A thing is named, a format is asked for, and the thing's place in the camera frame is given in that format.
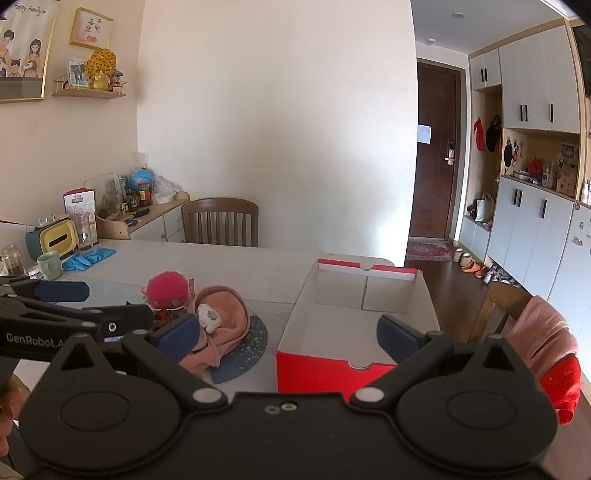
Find glass jar on table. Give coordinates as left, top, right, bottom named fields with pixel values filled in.
left=1, top=243, right=26, bottom=276

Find white refrigerator with magnets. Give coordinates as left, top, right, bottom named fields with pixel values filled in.
left=548, top=205, right=591, bottom=337

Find yellow green tissue box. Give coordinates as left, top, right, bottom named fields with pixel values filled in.
left=25, top=218, right=78, bottom=260

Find green mug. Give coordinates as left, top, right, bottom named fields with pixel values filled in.
left=36, top=250, right=62, bottom=281

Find wooden wall shelf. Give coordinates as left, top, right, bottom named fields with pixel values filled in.
left=53, top=75, right=126, bottom=100

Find red white cardboard box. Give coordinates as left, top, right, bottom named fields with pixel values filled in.
left=276, top=259, right=440, bottom=399

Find pink fuzzy strawberry plush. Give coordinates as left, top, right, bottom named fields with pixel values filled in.
left=141, top=271, right=194, bottom=318

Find far wooden chair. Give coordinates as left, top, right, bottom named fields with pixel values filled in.
left=181, top=197, right=259, bottom=248

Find framed family poster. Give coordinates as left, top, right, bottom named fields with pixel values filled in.
left=0, top=0, right=60, bottom=103

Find pink fleece hat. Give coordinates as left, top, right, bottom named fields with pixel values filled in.
left=179, top=286, right=250, bottom=374

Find near wooden chair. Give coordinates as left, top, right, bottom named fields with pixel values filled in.
left=467, top=282, right=533, bottom=343

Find red patterned doormat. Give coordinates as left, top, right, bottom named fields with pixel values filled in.
left=406, top=237, right=453, bottom=262

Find blue rubber gloves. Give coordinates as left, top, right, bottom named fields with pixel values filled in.
left=62, top=248, right=116, bottom=272

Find yellow flower pot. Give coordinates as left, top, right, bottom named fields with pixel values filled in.
left=85, top=48, right=116, bottom=91

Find white wall cabinet unit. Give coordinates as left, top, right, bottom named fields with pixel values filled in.
left=460, top=19, right=588, bottom=298

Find wooden chair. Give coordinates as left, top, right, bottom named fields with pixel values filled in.
left=467, top=282, right=533, bottom=343
left=181, top=197, right=259, bottom=248

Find row of shoes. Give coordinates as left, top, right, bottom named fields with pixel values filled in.
left=453, top=248, right=514, bottom=284

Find dark brown entrance door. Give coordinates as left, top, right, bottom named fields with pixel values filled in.
left=410, top=61, right=461, bottom=239

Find white sideboard cabinet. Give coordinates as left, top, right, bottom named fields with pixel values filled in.
left=96, top=191, right=190, bottom=243

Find small framed picture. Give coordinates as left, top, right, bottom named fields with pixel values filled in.
left=69, top=7, right=113, bottom=50

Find blue gold-speckled placemat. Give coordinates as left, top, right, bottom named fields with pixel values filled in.
left=209, top=315, right=269, bottom=384

